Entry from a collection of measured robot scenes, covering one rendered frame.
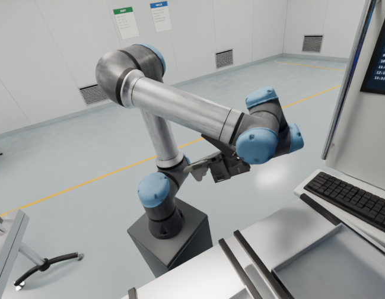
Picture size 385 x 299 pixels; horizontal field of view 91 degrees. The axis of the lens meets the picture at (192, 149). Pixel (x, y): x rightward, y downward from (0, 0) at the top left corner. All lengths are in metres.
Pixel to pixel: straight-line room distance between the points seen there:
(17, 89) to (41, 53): 0.92
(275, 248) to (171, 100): 0.52
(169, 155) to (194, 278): 0.39
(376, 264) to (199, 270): 0.46
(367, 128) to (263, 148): 0.62
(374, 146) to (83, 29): 4.95
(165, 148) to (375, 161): 0.80
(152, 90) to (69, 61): 4.74
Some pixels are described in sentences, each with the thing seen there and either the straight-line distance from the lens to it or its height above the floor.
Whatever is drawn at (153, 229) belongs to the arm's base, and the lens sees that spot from 0.80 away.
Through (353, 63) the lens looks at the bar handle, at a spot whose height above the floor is 1.27.
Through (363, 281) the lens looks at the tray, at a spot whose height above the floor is 0.88.
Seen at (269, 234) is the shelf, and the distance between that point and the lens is 0.70.
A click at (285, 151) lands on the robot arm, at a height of 1.15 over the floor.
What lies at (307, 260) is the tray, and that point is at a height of 0.88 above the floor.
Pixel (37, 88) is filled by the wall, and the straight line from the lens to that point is 5.34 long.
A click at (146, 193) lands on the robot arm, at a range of 0.68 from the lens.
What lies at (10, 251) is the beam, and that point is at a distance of 1.72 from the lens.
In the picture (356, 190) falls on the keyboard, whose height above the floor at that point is 0.83.
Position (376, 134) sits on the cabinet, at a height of 1.03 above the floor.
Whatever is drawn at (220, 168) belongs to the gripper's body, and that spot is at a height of 1.09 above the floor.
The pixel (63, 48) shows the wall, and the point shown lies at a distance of 5.14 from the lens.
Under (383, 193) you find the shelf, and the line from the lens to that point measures 1.06.
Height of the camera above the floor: 1.47
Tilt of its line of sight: 34 degrees down
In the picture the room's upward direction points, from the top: 11 degrees counter-clockwise
